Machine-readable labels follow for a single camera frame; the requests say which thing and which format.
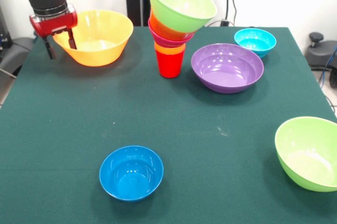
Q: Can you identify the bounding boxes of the dark green tablecloth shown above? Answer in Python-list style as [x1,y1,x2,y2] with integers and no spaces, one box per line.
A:
[0,25,337,224]

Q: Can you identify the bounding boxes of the red-orange plastic bowl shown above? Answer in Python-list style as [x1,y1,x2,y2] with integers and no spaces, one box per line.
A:
[148,9,196,42]

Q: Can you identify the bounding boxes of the pink plastic bowl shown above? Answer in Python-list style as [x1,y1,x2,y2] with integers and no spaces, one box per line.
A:
[148,20,195,47]

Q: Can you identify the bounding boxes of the large orange plastic bowl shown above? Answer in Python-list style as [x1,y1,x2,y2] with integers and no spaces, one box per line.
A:
[52,9,134,67]

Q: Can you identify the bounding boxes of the purple plastic bowl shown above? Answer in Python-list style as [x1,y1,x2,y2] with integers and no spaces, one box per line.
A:
[191,43,265,94]

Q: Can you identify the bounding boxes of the black pedestal foot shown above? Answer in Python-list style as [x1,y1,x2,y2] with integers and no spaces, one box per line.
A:
[0,27,43,77]
[305,32,337,89]

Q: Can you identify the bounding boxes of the blue plastic bowl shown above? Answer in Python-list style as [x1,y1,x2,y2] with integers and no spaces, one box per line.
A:
[98,145,164,203]

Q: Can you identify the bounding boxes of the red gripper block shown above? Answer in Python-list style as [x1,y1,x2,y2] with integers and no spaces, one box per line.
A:
[28,3,79,60]

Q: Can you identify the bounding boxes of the red plastic cup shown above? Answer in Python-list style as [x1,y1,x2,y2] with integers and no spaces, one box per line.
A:
[155,50,186,79]

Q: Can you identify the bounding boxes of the green plastic bowl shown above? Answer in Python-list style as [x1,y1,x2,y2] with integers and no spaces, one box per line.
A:
[148,0,218,33]
[274,116,337,193]

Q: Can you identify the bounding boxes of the cyan plastic bowl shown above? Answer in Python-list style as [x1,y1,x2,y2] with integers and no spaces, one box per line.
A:
[234,28,277,60]

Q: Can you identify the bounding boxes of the orange plastic cup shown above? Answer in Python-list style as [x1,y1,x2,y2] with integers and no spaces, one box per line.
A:
[154,42,187,56]

